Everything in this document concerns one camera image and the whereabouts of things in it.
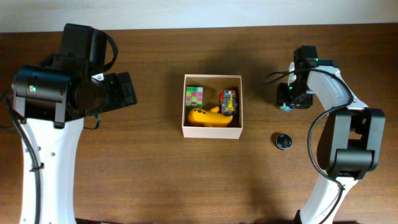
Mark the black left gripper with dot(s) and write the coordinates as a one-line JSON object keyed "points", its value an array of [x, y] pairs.
{"points": [[116, 94]]}

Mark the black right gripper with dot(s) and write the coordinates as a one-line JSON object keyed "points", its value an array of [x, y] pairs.
{"points": [[283, 96]]}

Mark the blue round ball toy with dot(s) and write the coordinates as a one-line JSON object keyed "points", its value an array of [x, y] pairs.
{"points": [[285, 108]]}

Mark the black round spinner toy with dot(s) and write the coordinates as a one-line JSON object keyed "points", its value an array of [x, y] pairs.
{"points": [[283, 142]]}

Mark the red grey toy truck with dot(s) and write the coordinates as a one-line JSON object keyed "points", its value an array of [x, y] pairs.
{"points": [[229, 103]]}

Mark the colourful puzzle cube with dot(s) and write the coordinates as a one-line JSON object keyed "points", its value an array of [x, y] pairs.
{"points": [[194, 97]]}

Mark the white cardboard box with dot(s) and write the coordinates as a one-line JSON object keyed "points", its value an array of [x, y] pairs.
{"points": [[212, 86]]}

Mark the orange rubber dinosaur toy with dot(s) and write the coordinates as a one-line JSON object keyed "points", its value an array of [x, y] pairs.
{"points": [[211, 118]]}

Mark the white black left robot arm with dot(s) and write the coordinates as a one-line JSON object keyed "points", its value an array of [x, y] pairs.
{"points": [[48, 107]]}

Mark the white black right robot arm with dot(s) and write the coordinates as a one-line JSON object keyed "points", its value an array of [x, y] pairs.
{"points": [[343, 142]]}

